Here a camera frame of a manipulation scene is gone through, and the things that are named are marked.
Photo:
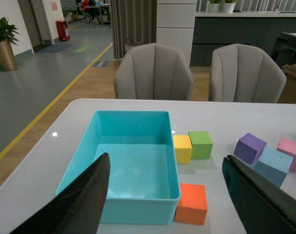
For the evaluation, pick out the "woven basket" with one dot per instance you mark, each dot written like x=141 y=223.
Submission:
x=129 y=44

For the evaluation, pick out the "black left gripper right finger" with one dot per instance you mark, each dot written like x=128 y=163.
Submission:
x=262 y=207

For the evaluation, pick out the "yellow foam block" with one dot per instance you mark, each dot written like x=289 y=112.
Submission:
x=183 y=148

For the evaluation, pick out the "right grey armchair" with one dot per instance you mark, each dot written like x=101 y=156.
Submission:
x=244 y=73

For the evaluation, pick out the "green foam block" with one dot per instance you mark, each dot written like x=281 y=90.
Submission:
x=202 y=145

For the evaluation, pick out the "red box on floor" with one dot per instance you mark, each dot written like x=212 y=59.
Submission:
x=63 y=30

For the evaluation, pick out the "pink foam block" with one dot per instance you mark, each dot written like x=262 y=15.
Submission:
x=288 y=147

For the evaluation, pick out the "white potted plant right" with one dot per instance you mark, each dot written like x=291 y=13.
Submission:
x=228 y=6

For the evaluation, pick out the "orange foam block near teal bin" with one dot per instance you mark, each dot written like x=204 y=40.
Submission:
x=192 y=207

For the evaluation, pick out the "white potted plant left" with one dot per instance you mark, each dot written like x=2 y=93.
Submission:
x=213 y=5

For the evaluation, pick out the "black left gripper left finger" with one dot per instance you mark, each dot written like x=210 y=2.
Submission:
x=78 y=208

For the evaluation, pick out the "white potted plant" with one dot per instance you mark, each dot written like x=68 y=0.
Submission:
x=228 y=6
x=213 y=5

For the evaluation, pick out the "potted plant gold pot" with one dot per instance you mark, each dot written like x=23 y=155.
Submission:
x=7 y=38

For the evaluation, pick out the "white drawer cabinet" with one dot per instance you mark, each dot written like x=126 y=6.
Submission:
x=175 y=24

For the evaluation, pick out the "tan cushion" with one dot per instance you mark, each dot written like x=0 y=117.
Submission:
x=290 y=72

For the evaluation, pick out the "dark grey counter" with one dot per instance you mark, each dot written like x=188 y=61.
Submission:
x=215 y=30

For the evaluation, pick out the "grey curtain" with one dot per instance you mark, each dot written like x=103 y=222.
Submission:
x=134 y=19

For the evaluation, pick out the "teal plastic bin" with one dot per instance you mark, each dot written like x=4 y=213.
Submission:
x=143 y=183

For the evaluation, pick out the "left grey armchair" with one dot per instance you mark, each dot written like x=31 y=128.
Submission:
x=154 y=71

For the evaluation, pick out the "black appliance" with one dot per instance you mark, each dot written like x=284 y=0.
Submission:
x=284 y=51

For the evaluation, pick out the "purple foam block far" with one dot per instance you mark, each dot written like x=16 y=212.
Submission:
x=249 y=148

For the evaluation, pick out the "grey armchair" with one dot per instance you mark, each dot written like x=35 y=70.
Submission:
x=244 y=73
x=154 y=71

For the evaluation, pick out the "light blue foam block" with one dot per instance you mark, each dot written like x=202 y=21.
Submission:
x=273 y=165

